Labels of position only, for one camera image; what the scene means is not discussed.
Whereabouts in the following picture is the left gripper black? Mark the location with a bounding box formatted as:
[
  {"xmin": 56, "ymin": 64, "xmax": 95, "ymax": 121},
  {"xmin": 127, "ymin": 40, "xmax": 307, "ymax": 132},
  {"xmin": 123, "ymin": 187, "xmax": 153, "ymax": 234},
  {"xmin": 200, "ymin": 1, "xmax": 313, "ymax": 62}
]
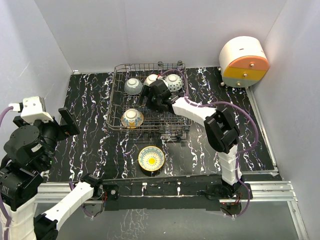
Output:
[{"xmin": 16, "ymin": 106, "xmax": 79, "ymax": 169}]

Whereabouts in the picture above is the grey speckled bowl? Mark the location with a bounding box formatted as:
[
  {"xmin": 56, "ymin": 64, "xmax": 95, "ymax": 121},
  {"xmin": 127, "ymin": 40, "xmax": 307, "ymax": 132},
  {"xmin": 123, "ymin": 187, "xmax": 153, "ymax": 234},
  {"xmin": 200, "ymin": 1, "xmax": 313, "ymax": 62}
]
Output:
[{"xmin": 124, "ymin": 78, "xmax": 143, "ymax": 96}]

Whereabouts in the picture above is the orange flower green leaf bowl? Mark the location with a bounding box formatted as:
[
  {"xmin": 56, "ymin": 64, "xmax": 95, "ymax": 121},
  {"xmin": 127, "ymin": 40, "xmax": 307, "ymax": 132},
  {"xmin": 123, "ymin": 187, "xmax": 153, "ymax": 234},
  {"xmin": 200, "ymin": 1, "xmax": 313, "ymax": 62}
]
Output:
[{"xmin": 143, "ymin": 73, "xmax": 158, "ymax": 86}]

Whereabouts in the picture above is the grey wire dish rack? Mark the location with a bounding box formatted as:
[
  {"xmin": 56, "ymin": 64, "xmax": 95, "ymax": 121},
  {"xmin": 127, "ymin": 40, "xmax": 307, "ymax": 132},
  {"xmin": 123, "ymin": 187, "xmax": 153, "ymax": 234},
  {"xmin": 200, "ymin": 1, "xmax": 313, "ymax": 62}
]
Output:
[{"xmin": 106, "ymin": 60, "xmax": 192, "ymax": 141}]

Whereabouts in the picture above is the blue white pattern bowl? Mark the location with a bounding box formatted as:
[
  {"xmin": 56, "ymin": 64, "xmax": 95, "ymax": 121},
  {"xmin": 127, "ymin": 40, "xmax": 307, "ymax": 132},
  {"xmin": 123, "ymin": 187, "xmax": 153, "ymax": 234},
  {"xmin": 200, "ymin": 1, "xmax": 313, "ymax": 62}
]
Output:
[{"xmin": 165, "ymin": 74, "xmax": 183, "ymax": 92}]

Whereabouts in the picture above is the orange blue floral bowl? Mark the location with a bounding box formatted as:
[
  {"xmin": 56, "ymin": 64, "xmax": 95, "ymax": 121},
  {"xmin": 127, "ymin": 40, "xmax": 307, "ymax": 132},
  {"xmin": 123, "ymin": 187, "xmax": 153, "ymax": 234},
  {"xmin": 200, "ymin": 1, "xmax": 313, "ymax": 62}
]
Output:
[{"xmin": 121, "ymin": 108, "xmax": 144, "ymax": 129}]

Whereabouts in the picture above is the yellow sun pattern bowl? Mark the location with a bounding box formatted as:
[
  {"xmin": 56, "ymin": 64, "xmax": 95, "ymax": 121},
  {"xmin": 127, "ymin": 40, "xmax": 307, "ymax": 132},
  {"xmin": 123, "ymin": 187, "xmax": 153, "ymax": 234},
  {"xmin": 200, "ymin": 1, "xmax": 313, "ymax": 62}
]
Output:
[{"xmin": 138, "ymin": 146, "xmax": 165, "ymax": 172}]

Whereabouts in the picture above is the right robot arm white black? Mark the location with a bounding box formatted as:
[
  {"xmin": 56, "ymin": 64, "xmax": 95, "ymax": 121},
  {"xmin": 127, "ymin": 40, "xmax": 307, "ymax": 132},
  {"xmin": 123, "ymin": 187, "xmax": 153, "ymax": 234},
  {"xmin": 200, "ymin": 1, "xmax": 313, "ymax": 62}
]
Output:
[{"xmin": 138, "ymin": 78, "xmax": 242, "ymax": 199}]

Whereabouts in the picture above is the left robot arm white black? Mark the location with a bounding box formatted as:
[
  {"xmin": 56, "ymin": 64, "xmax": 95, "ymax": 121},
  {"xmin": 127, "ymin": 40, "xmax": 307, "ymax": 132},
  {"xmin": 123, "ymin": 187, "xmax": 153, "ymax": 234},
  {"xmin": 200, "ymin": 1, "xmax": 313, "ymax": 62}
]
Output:
[{"xmin": 0, "ymin": 107, "xmax": 104, "ymax": 240}]

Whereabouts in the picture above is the round three-colour drawer unit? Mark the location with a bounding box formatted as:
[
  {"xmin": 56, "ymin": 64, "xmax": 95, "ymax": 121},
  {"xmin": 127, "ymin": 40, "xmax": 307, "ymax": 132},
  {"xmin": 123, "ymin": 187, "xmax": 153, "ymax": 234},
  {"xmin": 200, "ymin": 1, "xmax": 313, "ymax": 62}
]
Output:
[{"xmin": 219, "ymin": 36, "xmax": 270, "ymax": 88}]

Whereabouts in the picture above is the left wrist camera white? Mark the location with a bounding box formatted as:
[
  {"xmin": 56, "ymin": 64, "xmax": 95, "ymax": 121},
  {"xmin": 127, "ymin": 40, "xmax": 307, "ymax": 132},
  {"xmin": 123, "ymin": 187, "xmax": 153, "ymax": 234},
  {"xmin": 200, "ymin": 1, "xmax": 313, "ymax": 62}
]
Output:
[{"xmin": 20, "ymin": 96, "xmax": 54, "ymax": 125}]

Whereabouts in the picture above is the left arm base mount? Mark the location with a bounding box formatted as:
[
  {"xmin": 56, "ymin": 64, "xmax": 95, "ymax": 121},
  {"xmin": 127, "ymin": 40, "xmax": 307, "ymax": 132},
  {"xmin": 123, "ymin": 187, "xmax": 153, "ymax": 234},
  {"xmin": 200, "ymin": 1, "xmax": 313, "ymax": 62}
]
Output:
[{"xmin": 101, "ymin": 184, "xmax": 119, "ymax": 202}]

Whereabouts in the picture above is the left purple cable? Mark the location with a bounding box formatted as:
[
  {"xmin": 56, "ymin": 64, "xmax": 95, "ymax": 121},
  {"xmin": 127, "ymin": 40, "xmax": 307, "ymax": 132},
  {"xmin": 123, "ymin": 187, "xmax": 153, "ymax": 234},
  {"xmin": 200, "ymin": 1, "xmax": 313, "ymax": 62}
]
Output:
[{"xmin": 0, "ymin": 102, "xmax": 23, "ymax": 233}]

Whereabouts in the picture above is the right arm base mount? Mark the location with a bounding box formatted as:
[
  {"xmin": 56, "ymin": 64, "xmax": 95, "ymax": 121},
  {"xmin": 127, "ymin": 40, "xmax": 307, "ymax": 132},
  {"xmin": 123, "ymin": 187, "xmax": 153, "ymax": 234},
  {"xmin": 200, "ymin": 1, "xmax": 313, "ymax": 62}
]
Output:
[{"xmin": 197, "ymin": 182, "xmax": 253, "ymax": 200}]

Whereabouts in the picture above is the aluminium frame rail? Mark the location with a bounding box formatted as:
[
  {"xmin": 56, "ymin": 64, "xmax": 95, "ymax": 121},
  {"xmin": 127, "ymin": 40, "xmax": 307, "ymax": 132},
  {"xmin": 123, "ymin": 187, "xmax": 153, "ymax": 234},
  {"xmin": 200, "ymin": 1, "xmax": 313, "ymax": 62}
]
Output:
[{"xmin": 32, "ymin": 87, "xmax": 311, "ymax": 240}]

